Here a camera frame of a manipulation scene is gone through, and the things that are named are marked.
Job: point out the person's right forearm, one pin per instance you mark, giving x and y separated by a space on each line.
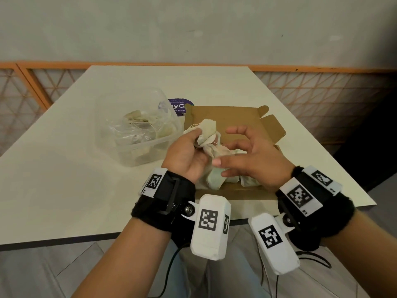
363 263

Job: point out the black marker wristband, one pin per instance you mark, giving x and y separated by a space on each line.
155 211
332 217

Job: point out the grey trousers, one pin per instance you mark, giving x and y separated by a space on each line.
238 251

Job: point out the rows of packed tea bags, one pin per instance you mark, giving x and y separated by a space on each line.
214 180

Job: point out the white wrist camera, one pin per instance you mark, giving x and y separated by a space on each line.
207 245
279 257

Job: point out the person's right hand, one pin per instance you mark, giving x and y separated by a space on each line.
266 167

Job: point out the person's left forearm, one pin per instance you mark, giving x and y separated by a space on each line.
124 263

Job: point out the brown paper box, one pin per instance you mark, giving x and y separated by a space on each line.
235 116

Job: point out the round purple sticker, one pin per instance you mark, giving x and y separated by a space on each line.
180 103

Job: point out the clear plastic container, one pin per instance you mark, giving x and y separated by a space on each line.
108 105

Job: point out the orange lattice fence panel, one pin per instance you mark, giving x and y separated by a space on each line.
335 96
15 105

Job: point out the person's left hand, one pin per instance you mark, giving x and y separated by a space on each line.
183 158

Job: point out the bunch of tea bags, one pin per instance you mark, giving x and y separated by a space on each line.
207 128

